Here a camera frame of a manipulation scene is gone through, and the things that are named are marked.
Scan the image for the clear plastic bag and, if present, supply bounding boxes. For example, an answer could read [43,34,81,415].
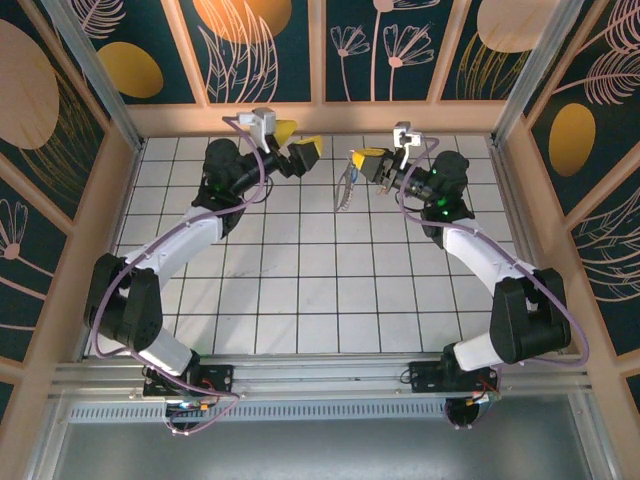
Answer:
[333,154,359,214]

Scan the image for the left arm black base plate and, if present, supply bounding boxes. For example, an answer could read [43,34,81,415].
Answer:
[142,362,236,401]

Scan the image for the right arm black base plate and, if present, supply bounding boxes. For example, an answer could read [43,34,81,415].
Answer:
[407,359,446,394]

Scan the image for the perforated metal cable duct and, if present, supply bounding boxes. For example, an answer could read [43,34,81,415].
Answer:
[67,402,451,424]

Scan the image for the aluminium frame post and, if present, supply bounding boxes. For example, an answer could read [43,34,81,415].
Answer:
[491,0,585,149]
[39,0,147,152]

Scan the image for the small wire bundle with connectors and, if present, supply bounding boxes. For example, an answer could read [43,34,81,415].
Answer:
[164,397,224,417]

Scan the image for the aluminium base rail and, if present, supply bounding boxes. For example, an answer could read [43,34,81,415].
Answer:
[47,352,596,401]

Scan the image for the aluminium side rail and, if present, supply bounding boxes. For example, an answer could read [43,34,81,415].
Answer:
[489,142,589,361]
[77,139,147,361]

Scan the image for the grey metal sheet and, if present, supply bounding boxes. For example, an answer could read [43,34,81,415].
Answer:
[29,419,616,480]

